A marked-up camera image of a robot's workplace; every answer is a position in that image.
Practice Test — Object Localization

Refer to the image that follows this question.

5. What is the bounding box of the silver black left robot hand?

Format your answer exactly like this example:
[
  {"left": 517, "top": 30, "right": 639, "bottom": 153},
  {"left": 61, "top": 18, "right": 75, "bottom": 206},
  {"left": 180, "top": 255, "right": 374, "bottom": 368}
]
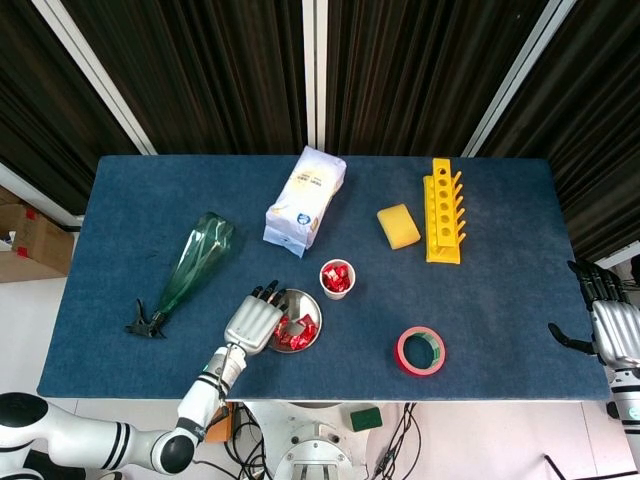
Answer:
[{"left": 222, "top": 278, "right": 292, "bottom": 358}]

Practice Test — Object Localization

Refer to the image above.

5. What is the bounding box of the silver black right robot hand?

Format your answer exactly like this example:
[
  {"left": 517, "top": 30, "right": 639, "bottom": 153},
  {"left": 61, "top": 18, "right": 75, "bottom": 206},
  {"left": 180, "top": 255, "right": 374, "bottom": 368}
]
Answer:
[{"left": 548, "top": 259, "right": 640, "bottom": 370}]

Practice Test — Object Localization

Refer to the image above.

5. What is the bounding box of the white paper cup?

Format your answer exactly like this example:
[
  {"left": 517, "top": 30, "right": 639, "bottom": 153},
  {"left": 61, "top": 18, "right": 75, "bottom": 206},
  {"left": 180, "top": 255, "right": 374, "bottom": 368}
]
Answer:
[{"left": 318, "top": 257, "right": 357, "bottom": 301}]

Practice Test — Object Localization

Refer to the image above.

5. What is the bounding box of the round stainless steel plate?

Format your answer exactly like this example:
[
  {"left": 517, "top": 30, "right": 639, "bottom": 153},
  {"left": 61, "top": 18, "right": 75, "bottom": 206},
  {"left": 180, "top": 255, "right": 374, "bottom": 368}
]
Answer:
[{"left": 267, "top": 287, "right": 324, "bottom": 355}]

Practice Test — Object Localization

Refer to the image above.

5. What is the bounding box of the green transparent plastic sleeve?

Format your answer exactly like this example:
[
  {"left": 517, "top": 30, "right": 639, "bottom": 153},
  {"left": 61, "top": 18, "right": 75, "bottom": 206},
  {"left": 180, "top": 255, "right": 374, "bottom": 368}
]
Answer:
[{"left": 152, "top": 211, "right": 236, "bottom": 321}]

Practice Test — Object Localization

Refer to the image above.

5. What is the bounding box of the black clip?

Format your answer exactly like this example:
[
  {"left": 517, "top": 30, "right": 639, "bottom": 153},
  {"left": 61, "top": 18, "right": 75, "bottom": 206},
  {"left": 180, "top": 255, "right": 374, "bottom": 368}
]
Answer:
[{"left": 124, "top": 298, "right": 169, "bottom": 340}]

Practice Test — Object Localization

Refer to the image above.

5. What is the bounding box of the blue felt table cloth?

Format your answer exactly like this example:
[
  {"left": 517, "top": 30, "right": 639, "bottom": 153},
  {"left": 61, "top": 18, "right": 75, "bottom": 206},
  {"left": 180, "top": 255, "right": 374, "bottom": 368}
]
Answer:
[{"left": 37, "top": 154, "right": 612, "bottom": 403}]

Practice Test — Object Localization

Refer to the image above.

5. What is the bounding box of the white robot torso base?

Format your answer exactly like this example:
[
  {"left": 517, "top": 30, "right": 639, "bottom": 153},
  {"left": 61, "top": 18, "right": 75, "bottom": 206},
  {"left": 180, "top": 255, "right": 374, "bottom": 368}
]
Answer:
[{"left": 244, "top": 402, "right": 384, "bottom": 480}]

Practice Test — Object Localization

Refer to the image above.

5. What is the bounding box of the white tissue pack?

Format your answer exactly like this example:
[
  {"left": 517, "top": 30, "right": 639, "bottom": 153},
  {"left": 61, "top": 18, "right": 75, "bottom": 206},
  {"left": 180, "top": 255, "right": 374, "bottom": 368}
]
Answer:
[{"left": 263, "top": 145, "right": 348, "bottom": 259}]

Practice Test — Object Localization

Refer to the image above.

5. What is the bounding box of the green block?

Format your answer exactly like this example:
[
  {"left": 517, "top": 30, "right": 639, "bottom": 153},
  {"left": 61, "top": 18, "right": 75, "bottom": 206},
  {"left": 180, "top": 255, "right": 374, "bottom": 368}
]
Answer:
[{"left": 349, "top": 407, "right": 382, "bottom": 432}]

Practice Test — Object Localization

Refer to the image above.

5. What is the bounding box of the red tape roll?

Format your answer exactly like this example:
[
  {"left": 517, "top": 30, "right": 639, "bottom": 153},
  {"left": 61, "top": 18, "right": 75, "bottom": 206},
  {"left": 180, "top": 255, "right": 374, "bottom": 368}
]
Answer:
[{"left": 397, "top": 326, "right": 447, "bottom": 377}]

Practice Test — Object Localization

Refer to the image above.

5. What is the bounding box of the yellow sponge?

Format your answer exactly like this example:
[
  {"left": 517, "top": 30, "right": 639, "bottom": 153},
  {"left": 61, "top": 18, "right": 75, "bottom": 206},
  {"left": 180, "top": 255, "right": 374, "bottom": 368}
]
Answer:
[{"left": 376, "top": 202, "right": 421, "bottom": 250}]

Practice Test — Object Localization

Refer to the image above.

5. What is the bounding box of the yellow test tube rack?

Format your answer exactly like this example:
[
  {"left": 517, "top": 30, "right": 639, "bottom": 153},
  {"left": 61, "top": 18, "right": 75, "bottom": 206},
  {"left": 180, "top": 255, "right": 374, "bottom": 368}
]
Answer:
[{"left": 422, "top": 157, "right": 468, "bottom": 265}]

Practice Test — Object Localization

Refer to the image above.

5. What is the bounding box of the dark pleated curtain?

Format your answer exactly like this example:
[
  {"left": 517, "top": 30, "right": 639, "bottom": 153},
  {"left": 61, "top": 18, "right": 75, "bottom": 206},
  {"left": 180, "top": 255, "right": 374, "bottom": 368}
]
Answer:
[
  {"left": 479, "top": 0, "right": 640, "bottom": 264},
  {"left": 325, "top": 0, "right": 549, "bottom": 157},
  {"left": 0, "top": 0, "right": 144, "bottom": 214},
  {"left": 59, "top": 0, "right": 307, "bottom": 156}
]

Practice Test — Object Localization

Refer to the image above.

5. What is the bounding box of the brown cardboard box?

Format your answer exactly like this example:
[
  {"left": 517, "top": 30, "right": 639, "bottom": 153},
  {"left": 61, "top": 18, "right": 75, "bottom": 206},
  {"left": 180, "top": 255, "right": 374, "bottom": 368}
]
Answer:
[
  {"left": 0, "top": 248, "right": 69, "bottom": 284},
  {"left": 10, "top": 202, "right": 76, "bottom": 276}
]

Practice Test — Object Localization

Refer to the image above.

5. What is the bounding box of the black cable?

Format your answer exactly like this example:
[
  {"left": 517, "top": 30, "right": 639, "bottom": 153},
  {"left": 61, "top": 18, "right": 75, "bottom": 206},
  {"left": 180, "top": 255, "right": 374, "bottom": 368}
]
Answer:
[{"left": 369, "top": 402, "right": 419, "bottom": 480}]

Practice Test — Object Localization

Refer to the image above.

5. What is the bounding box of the white frame post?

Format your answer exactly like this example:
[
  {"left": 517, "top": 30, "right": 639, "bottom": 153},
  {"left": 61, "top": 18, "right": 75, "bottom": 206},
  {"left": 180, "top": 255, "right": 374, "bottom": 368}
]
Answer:
[
  {"left": 301, "top": 0, "right": 330, "bottom": 151},
  {"left": 460, "top": 0, "right": 569, "bottom": 159},
  {"left": 32, "top": 0, "right": 159, "bottom": 156}
]

